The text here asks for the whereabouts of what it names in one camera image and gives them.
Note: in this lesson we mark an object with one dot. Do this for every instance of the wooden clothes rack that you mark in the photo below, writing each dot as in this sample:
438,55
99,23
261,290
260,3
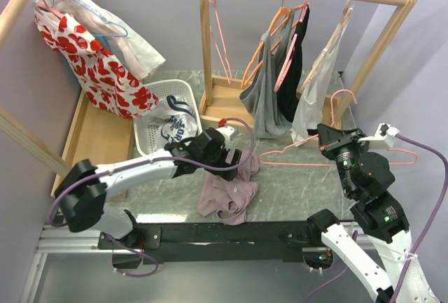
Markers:
220,97
39,90

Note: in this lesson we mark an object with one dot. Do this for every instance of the thin pink wire hanger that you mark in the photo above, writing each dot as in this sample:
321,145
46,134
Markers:
221,48

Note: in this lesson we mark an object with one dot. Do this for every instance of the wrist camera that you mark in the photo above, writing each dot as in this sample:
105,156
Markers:
228,132
383,139

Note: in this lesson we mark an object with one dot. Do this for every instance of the black tank top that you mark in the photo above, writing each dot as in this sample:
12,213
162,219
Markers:
287,100

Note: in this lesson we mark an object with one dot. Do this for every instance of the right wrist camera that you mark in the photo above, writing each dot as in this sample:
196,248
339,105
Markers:
383,139

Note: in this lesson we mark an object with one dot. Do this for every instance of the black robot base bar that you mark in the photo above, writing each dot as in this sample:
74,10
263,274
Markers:
289,241

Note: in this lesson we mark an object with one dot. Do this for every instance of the mauve pink tank top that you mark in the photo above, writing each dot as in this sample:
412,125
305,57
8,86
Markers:
228,200

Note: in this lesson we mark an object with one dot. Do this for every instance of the pink plastic hanger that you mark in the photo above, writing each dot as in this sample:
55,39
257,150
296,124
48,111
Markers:
289,55

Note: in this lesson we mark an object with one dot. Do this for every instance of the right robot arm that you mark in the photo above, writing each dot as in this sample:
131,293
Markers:
365,177

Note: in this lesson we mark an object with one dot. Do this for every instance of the white navy tank top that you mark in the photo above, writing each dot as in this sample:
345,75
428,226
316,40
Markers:
175,119

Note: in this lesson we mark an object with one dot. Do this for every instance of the white sheer tank top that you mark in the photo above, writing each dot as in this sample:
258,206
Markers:
309,111

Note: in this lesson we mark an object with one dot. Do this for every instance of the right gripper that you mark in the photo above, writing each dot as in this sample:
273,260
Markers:
330,137

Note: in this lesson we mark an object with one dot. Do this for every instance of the grey tank top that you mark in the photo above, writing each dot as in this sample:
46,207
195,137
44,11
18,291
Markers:
259,97

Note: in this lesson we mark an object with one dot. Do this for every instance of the red floral white garment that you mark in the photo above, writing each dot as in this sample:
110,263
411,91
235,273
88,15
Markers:
105,81

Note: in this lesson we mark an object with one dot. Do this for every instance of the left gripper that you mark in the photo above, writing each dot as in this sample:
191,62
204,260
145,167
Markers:
224,154

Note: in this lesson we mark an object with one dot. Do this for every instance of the right wooden clothes rack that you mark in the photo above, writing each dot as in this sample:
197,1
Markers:
220,97

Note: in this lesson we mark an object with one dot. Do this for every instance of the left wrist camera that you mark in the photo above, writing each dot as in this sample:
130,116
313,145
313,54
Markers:
228,132

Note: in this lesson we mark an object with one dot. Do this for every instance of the white pale pink garment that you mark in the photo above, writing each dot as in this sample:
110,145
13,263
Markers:
136,53

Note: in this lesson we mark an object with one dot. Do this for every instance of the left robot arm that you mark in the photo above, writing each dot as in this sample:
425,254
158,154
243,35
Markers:
83,194

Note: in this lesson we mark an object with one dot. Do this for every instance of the left wooden clothes rack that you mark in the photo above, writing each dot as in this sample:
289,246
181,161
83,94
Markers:
39,90

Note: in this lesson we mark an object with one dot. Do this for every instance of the beige wooden hanger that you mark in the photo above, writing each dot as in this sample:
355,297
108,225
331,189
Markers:
346,13

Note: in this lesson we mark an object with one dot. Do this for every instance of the white plastic laundry basket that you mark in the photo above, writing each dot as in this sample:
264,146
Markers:
144,133

